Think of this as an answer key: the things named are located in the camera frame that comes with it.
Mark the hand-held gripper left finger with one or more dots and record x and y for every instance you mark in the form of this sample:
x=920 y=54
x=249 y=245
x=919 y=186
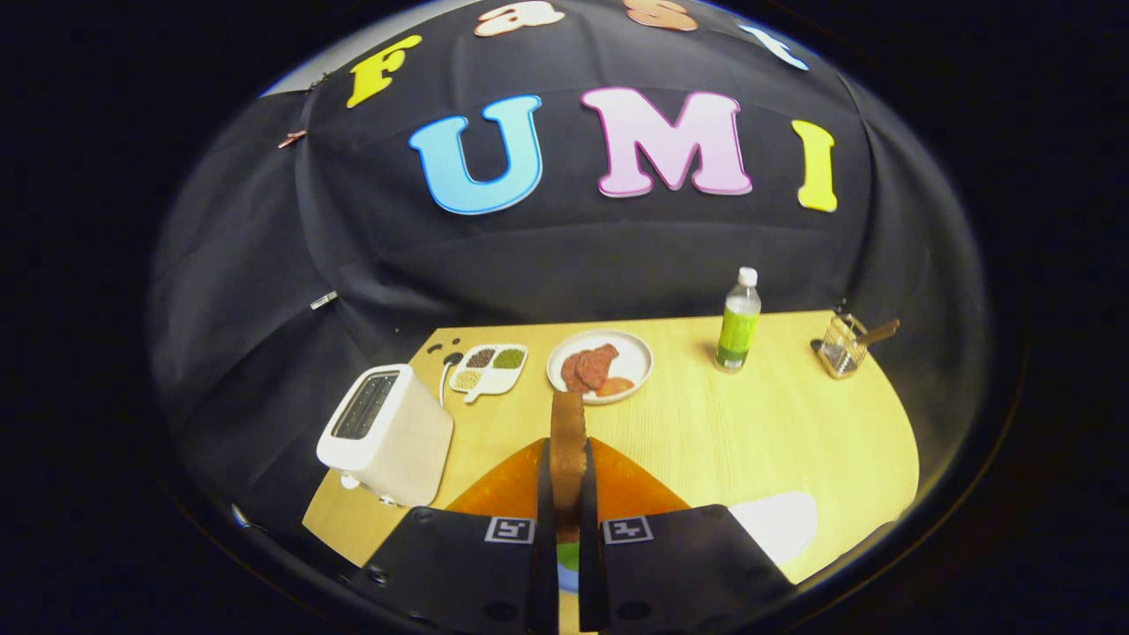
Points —
x=547 y=494

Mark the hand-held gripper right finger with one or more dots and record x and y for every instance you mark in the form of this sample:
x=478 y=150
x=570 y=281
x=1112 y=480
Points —
x=588 y=494

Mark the toasted bread slice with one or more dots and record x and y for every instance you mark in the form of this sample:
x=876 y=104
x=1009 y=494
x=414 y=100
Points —
x=568 y=450

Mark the green lettuce leaf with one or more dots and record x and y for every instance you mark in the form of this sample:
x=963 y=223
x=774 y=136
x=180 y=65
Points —
x=569 y=556

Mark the blue round plate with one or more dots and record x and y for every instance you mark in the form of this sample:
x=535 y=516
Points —
x=569 y=580

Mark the orange food slice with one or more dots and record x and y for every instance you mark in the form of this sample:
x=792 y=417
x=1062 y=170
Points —
x=616 y=386

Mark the brown meat piece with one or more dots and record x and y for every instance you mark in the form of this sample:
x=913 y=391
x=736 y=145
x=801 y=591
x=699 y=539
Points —
x=589 y=369

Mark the white seasoning tray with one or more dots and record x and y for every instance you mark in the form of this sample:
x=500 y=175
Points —
x=488 y=381

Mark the white round plate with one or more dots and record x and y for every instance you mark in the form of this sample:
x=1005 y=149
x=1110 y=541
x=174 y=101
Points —
x=635 y=357

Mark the white toaster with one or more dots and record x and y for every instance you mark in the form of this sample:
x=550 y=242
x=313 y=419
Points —
x=397 y=441

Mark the white square plate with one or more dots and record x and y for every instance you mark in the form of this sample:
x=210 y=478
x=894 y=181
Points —
x=781 y=525

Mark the green label plastic bottle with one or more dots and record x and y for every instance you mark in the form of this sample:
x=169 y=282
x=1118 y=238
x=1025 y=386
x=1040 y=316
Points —
x=737 y=331

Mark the black backdrop cloth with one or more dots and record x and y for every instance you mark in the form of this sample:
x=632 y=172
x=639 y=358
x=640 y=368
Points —
x=573 y=265

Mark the silver clip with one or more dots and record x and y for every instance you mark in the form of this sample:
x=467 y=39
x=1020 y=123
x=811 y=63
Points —
x=324 y=300

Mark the pink clip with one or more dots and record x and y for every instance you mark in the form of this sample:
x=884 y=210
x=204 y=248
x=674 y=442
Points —
x=292 y=139

